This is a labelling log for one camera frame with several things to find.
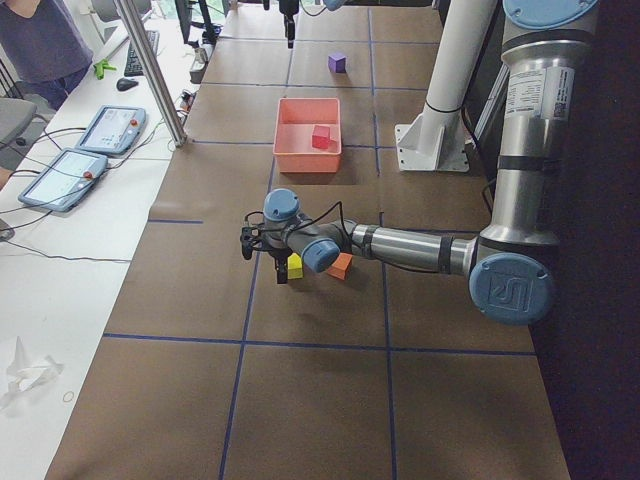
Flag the teach pendant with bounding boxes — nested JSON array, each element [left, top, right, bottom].
[[18, 148, 108, 212], [76, 105, 147, 155]]

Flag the crumpled white tissue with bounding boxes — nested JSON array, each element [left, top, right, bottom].
[[1, 336, 64, 410]]

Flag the orange foam block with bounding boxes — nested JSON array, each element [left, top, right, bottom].
[[326, 252, 353, 281]]

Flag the lower teach pendant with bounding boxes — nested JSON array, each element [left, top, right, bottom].
[[18, 148, 108, 212]]

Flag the aluminium frame post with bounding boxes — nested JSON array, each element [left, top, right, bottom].
[[114, 0, 187, 148]]

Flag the yellow foam block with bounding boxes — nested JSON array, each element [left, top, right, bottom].
[[287, 253, 304, 280]]

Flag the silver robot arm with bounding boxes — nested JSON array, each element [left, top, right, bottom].
[[278, 0, 346, 49], [241, 1, 599, 325]]

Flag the white pedestal post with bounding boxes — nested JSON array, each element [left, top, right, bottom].
[[395, 0, 497, 172]]

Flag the upper teach pendant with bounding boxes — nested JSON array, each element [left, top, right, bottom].
[[76, 105, 147, 155]]

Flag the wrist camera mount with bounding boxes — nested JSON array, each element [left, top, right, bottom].
[[240, 226, 263, 260]]

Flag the pink plastic bin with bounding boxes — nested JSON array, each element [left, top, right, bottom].
[[273, 98, 342, 174]]

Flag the red foam block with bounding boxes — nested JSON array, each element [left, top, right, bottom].
[[311, 125, 331, 150]]

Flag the black keyboard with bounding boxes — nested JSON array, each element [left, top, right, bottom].
[[122, 29, 161, 77]]

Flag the black computer mouse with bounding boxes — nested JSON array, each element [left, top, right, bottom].
[[116, 77, 139, 92]]

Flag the person in purple shirt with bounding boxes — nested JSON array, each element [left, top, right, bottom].
[[1, 0, 93, 110]]

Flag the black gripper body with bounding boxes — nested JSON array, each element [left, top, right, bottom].
[[269, 248, 292, 261]]

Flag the purple foam block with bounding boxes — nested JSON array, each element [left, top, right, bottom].
[[328, 52, 347, 74]]

